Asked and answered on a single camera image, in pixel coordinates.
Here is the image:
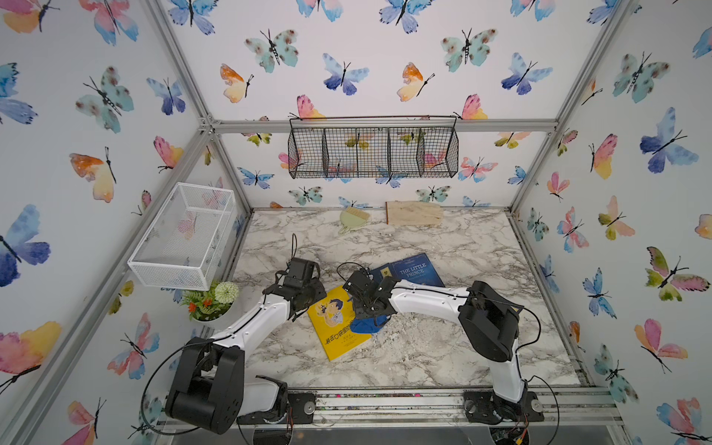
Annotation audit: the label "yellow cover book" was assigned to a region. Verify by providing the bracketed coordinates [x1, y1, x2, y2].
[307, 287, 372, 362]

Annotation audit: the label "potted flowers white pot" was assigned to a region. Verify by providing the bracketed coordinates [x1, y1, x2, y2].
[181, 281, 241, 328]

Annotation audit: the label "blue Little Prince book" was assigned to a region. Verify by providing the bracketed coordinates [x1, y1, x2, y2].
[389, 253, 445, 287]

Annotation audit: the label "black wire wall basket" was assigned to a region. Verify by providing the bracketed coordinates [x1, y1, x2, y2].
[283, 116, 460, 180]

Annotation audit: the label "blue microfiber cloth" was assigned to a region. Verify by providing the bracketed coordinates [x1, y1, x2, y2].
[350, 315, 390, 335]

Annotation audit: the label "dark blue yellow-label book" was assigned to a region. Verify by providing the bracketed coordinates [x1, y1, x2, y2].
[371, 265, 392, 283]

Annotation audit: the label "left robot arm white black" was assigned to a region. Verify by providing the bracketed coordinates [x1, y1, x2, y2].
[165, 258, 326, 434]

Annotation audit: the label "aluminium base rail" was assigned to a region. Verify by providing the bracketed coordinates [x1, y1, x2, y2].
[233, 385, 622, 428]

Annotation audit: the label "white mesh wall basket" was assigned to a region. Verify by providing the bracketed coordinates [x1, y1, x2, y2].
[128, 183, 237, 291]

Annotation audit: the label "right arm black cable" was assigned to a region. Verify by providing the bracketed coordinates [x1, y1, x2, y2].
[336, 260, 562, 445]

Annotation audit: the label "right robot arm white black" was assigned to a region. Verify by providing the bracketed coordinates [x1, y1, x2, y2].
[343, 271, 544, 426]

